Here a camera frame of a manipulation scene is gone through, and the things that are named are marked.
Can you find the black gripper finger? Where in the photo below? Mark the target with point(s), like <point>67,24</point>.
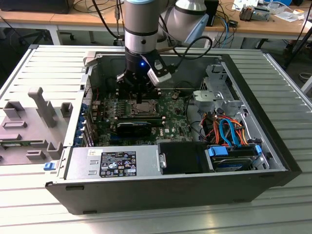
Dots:
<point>126,81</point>
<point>147,88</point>

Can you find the metal locking lever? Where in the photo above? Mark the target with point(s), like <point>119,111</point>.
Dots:
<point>131,99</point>

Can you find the silver CPU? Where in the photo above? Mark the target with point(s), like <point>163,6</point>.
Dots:
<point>145,108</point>

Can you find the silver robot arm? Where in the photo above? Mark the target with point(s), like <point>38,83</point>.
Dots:
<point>141,24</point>

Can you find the black RAM slot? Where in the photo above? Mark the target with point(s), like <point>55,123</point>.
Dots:
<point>119,89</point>
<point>119,94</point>

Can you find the CPU socket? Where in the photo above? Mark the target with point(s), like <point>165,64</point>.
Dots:
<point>132,113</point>

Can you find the round coin battery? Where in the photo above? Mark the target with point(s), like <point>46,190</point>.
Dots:
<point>175,95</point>

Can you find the green RAM stick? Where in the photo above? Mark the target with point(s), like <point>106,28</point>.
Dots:
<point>139,119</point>
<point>14,145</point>

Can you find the green motherboard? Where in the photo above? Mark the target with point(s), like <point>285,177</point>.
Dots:
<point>175,122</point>

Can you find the black graphics card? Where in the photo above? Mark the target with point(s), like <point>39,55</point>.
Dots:
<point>134,130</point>

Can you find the wooden desk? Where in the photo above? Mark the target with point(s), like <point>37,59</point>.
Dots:
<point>85,18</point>
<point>268,25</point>

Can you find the silver power supply unit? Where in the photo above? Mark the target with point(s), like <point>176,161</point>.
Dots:
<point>146,158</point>

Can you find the white power strip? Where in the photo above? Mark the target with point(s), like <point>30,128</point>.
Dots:
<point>209,43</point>

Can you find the black plastic shroud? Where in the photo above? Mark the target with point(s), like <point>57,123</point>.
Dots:
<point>182,158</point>

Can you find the silver drive cage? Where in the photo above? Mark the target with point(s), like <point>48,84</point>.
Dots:
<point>231,107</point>

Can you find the grey parts rack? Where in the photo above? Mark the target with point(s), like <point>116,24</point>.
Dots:
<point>36,136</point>

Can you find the black PC case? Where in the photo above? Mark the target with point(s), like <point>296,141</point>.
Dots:
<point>146,195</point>

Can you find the black power adapter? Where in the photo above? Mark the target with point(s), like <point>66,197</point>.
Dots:
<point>232,23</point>

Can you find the black flat device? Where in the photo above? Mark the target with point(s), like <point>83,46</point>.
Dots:
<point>36,6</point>

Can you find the hard disk with blue carrier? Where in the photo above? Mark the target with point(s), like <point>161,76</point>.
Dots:
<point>231,166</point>

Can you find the blue case latch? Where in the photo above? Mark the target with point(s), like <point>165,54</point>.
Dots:
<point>48,166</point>

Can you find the metal heat sink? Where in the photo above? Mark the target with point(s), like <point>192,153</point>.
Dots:
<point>246,13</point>

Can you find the white cardboard box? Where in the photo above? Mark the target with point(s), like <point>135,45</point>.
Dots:
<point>243,5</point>

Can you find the silver metal part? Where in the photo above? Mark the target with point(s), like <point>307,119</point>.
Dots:
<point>262,14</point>

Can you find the black tripod leg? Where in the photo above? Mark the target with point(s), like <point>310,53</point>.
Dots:
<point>296,48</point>

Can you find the clear plastic bag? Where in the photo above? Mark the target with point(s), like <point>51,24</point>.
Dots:
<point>288,15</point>

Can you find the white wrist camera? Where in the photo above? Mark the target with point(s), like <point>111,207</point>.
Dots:
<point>162,76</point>

